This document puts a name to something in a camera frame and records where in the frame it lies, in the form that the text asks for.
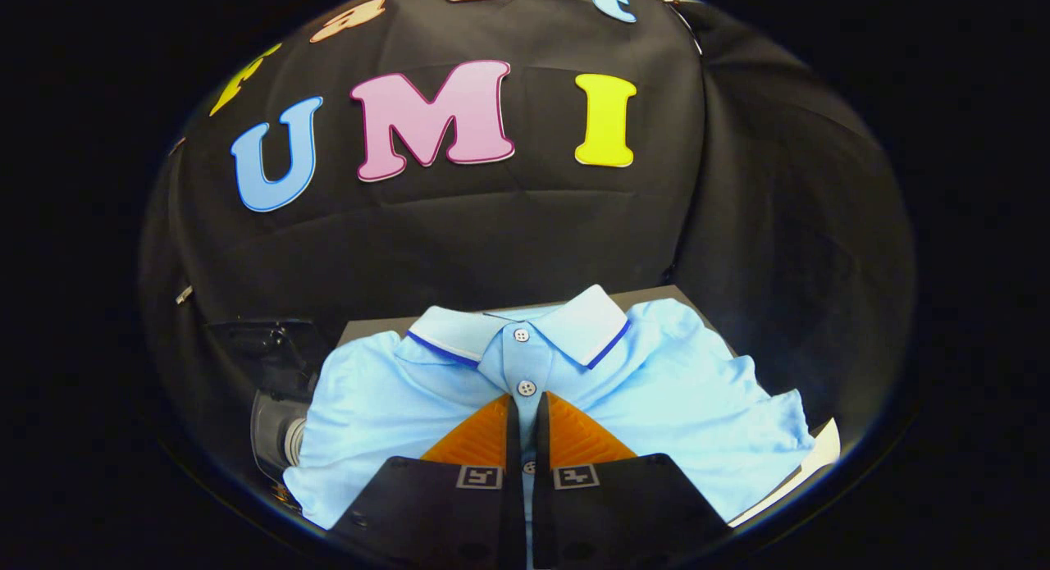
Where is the light blue polo shirt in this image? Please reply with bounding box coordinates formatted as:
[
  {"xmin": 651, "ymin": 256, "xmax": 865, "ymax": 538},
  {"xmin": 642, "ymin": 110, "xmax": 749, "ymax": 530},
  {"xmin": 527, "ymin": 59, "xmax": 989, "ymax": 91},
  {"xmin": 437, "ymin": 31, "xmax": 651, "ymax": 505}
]
[{"xmin": 283, "ymin": 285, "xmax": 817, "ymax": 530}]

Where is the grey washing machine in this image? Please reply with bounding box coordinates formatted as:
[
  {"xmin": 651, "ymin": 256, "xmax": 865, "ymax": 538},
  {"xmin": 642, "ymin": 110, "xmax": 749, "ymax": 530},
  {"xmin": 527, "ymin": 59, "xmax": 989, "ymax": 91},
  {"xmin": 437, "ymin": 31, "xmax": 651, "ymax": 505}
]
[{"xmin": 205, "ymin": 320, "xmax": 329, "ymax": 489}]

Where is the dark transparent washing machine lid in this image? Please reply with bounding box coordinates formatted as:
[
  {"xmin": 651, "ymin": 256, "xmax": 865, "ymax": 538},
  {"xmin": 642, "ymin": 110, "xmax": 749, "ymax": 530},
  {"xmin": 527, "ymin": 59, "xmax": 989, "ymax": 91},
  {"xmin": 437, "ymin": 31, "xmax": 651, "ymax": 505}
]
[{"xmin": 207, "ymin": 320, "xmax": 329, "ymax": 390}]

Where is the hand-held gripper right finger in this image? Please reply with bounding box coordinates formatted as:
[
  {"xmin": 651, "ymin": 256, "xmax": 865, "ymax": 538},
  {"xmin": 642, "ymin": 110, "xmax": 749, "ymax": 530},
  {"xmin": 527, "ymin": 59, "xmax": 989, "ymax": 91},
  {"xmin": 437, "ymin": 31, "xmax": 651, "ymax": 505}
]
[{"xmin": 532, "ymin": 392, "xmax": 733, "ymax": 570}]

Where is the grey and beige cabinet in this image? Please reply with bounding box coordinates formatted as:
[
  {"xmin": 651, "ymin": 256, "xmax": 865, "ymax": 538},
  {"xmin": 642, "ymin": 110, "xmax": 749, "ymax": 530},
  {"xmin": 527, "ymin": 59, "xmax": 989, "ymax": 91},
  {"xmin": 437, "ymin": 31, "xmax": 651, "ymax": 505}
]
[{"xmin": 339, "ymin": 285, "xmax": 842, "ymax": 528}]

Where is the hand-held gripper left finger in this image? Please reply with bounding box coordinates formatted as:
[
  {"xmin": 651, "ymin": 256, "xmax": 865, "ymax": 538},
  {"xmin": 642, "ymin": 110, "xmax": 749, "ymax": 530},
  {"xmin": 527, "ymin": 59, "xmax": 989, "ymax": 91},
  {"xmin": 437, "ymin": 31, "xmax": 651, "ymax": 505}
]
[{"xmin": 326, "ymin": 394, "xmax": 527, "ymax": 570}]

